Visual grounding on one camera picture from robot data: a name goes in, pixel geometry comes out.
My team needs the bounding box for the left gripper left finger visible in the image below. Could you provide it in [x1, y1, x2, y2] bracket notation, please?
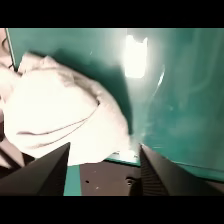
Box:
[0, 142, 71, 197]

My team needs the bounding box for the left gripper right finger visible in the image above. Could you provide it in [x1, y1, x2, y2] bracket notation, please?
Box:
[138, 143, 224, 197]

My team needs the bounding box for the white garment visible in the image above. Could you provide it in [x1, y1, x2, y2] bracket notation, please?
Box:
[0, 51, 132, 167]

